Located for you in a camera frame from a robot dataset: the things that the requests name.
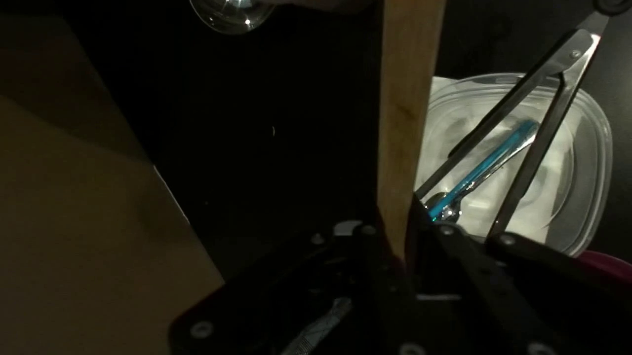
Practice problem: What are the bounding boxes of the wooden spoon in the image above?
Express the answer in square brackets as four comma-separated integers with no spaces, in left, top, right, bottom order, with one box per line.
[375,0,448,264]

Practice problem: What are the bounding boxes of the red plate with candies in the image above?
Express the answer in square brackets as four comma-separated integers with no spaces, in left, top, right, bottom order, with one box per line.
[578,248,632,284]

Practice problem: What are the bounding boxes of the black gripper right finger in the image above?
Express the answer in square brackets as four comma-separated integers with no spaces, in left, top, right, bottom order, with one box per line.
[404,195,632,355]

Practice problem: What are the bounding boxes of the clear plastic container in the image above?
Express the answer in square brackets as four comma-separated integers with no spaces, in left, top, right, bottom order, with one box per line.
[412,71,615,258]

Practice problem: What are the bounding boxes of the metal tongs with black tips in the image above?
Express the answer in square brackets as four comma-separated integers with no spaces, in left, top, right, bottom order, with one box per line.
[412,0,632,272]

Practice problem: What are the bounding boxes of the blue pen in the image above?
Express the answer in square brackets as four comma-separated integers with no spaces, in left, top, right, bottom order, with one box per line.
[422,118,538,222]

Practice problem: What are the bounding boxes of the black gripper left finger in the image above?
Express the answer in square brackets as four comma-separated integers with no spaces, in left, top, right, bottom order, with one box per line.
[167,218,404,355]

